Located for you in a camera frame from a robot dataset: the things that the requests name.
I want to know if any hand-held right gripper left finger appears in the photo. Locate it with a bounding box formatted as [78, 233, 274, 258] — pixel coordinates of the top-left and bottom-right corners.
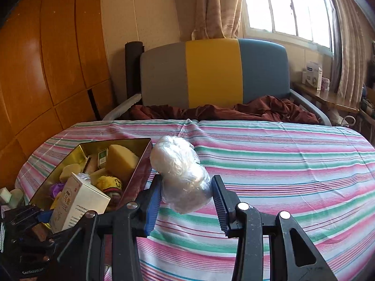
[57, 174, 163, 281]

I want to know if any yellow printed cloth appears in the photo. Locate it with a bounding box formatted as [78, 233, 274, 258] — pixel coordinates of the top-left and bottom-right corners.
[95, 176, 124, 204]

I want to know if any wooden nightstand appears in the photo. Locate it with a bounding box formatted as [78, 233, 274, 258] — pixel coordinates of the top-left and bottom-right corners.
[293, 82, 359, 115]

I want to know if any large yellow sponge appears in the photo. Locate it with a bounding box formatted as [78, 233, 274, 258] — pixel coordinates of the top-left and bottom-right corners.
[105, 144, 140, 182]

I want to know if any white cable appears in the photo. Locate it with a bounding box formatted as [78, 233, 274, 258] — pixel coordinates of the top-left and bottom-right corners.
[331, 114, 356, 128]

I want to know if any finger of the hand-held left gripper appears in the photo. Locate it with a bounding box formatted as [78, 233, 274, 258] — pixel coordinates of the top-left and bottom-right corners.
[3, 205, 56, 226]

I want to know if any maroon blanket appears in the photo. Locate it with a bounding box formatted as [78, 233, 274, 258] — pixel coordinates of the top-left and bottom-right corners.
[129, 95, 320, 125]

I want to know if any gold metal tin box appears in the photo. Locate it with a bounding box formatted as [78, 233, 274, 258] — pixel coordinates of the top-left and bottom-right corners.
[29, 137, 154, 214]

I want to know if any beige patterned curtain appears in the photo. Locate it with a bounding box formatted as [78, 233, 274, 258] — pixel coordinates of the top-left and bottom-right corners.
[192, 0, 244, 40]
[322, 0, 367, 113]

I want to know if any striped bed sheet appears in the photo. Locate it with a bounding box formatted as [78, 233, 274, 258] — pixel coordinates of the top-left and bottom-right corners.
[15, 118, 375, 281]

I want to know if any window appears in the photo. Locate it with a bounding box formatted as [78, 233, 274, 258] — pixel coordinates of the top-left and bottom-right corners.
[240, 0, 334, 56]

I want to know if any white medicine box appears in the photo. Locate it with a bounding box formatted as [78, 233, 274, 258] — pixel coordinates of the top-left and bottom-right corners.
[49, 172, 111, 234]

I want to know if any black rolled mat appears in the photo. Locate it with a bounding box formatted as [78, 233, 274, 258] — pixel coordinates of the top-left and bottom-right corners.
[125, 41, 145, 106]

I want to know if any white carton with blue print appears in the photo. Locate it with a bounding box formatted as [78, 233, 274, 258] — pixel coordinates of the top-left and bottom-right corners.
[302, 61, 323, 91]

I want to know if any beige tube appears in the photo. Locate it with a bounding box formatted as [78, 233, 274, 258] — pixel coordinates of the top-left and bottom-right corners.
[83, 156, 98, 174]

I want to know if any wooden wardrobe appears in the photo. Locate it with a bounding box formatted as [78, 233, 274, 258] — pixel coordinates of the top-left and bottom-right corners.
[0, 0, 116, 191]

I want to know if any white plastic bag ball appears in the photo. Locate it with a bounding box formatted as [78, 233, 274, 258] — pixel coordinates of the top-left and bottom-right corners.
[150, 136, 211, 214]

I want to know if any grey yellow blue armchair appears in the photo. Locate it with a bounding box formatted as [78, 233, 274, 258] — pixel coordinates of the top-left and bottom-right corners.
[102, 38, 333, 126]

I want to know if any purple plastic bag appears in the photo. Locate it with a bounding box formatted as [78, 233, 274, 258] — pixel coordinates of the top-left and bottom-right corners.
[49, 183, 66, 200]

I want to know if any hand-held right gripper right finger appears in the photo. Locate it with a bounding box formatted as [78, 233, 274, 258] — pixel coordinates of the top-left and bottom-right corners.
[211, 175, 339, 281]

